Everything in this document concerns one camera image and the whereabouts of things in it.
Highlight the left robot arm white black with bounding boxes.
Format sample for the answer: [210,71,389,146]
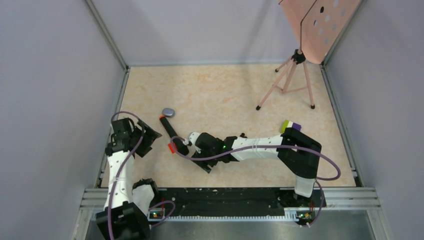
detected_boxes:
[95,118,161,240]

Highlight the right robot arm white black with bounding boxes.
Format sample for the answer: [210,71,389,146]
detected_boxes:
[184,127,322,206]

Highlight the grey oval pebble case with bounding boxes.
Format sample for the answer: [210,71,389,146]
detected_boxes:
[162,107,176,118]

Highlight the black cylinder orange ends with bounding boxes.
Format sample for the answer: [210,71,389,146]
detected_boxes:
[159,115,189,156]

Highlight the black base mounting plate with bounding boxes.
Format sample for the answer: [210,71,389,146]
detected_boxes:
[153,187,327,218]

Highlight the green white purple block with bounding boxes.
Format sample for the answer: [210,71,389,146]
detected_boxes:
[280,119,302,134]

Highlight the pink tripod stand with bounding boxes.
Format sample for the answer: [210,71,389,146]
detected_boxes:
[255,49,316,111]

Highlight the pink perforated board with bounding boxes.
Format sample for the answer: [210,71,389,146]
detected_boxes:
[278,0,361,64]

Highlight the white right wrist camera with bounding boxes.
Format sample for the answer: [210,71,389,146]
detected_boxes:
[183,132,200,146]

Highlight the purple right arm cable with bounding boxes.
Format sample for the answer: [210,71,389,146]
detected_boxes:
[169,135,342,229]

